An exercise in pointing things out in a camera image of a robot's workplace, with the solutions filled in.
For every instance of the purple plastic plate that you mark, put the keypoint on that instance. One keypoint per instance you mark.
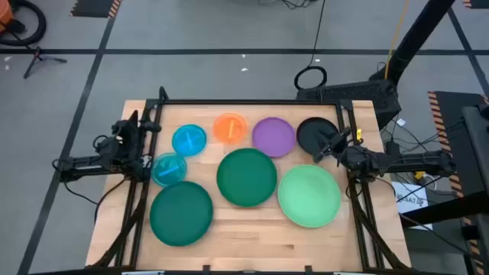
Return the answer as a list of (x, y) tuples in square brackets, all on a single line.
[(274, 137)]

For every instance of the black aluminium table frame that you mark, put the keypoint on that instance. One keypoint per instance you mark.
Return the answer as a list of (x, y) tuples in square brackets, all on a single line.
[(248, 102)]

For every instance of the black plastic plate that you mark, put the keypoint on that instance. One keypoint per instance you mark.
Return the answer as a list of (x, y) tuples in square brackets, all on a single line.
[(307, 133)]

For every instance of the black tripod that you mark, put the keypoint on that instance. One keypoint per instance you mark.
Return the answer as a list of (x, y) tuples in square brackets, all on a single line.
[(38, 57)]

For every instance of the small yellow frame tag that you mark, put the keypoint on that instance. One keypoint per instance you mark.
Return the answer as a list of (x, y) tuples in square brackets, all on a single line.
[(358, 133)]

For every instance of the yellow plug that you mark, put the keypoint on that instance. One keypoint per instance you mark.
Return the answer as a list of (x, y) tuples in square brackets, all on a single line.
[(420, 175)]

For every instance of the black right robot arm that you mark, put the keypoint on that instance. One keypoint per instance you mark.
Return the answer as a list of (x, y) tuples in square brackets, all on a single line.
[(412, 162)]

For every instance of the black camera stand pole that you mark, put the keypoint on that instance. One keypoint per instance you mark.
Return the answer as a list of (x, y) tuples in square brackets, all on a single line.
[(420, 30)]

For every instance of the orange vacuum cleaner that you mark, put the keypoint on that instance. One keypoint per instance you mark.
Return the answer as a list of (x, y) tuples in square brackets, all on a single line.
[(4, 13)]

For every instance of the hazard striped floor mat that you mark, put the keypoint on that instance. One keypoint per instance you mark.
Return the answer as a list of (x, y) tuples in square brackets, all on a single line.
[(91, 7)]

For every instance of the small white tag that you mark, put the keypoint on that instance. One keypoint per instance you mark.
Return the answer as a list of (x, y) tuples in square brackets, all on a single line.
[(400, 122)]

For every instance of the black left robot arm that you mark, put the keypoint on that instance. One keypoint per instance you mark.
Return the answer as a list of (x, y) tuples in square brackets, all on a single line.
[(84, 163)]

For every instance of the light green plastic plate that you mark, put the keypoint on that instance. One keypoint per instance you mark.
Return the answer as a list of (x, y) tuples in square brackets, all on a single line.
[(309, 196)]

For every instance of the black cabinet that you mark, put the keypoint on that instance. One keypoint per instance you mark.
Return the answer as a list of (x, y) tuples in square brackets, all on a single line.
[(477, 145)]

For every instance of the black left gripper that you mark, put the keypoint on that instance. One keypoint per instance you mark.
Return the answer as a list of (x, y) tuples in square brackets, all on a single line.
[(130, 137)]

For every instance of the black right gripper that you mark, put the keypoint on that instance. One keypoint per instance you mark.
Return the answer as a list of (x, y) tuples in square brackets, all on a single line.
[(342, 139)]

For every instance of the dark green plastic plate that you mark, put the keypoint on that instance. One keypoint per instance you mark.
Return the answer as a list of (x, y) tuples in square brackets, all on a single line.
[(247, 177), (181, 214)]

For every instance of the white paper sheet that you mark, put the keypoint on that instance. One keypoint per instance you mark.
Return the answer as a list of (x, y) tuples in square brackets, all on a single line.
[(407, 206)]

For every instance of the black crossbeam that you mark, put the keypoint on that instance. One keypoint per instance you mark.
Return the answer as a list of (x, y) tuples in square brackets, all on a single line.
[(451, 208)]

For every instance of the hazard striped black platform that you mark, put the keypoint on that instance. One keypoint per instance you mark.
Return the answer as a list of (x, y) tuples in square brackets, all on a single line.
[(451, 110)]

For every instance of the translucent orange plastic plate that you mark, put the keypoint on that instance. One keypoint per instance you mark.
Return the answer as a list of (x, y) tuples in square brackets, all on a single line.
[(223, 130)]

